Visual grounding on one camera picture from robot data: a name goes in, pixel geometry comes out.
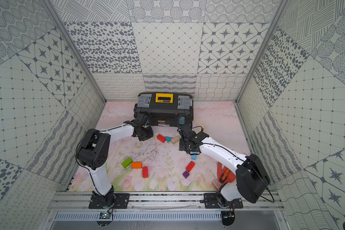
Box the natural wood rectangular block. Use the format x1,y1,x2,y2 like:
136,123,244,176
171,136,180,144

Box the green rectangular block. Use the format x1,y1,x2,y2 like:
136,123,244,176
121,157,133,169

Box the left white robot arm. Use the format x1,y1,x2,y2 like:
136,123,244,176
75,114,153,196

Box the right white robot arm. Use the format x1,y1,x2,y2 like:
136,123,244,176
178,124,270,207

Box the teal triangular block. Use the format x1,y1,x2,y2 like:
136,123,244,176
165,136,172,143

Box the red block lower right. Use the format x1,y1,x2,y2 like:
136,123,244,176
186,161,195,172

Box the purple cube block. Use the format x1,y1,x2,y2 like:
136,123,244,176
183,171,190,179

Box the orange block near green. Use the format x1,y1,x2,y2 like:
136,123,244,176
131,162,143,169

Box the dark red rectangular block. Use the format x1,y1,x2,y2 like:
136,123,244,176
142,166,149,178

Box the orange handled tool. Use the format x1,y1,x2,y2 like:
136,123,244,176
219,169,230,184

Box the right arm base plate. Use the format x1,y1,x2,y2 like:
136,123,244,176
200,193,243,209

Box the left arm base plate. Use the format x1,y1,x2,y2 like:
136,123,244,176
88,192,130,209

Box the aluminium front rail frame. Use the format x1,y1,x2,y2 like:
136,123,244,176
47,191,285,211

